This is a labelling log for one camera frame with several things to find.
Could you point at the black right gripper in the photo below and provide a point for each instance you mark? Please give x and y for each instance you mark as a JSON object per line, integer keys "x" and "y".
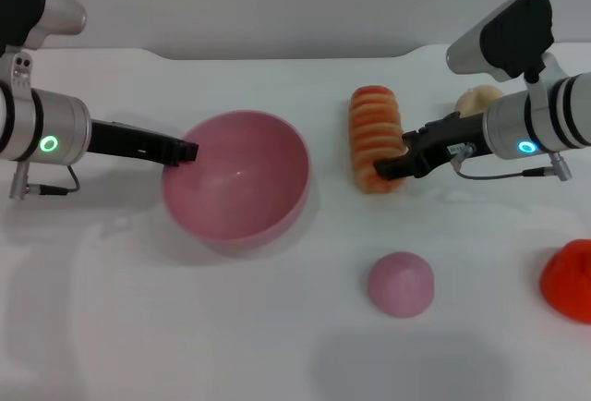
{"x": 448, "y": 140}

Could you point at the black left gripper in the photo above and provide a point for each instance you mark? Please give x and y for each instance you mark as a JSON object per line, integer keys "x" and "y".
{"x": 129, "y": 140}

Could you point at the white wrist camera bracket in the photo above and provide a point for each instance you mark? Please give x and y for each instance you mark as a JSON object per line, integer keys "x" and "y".
{"x": 20, "y": 70}
{"x": 540, "y": 82}

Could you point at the beige round bread bun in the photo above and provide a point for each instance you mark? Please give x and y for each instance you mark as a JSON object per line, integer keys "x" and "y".
{"x": 478, "y": 98}

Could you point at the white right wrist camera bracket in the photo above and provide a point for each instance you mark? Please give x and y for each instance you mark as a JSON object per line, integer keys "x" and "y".
{"x": 540, "y": 82}

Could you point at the pink plastic bowl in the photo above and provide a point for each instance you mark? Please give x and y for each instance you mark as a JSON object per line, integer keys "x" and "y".
{"x": 240, "y": 198}

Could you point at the orange striped bread roll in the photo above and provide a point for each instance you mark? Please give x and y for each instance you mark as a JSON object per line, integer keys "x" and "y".
{"x": 374, "y": 128}

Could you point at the red pleated bun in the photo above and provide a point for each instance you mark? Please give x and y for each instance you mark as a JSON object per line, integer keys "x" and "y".
{"x": 570, "y": 281}

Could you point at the pink round bun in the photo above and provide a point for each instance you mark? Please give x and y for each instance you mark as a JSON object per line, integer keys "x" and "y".
{"x": 400, "y": 285}

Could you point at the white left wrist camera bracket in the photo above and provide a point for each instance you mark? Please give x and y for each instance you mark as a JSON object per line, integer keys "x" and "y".
{"x": 20, "y": 70}

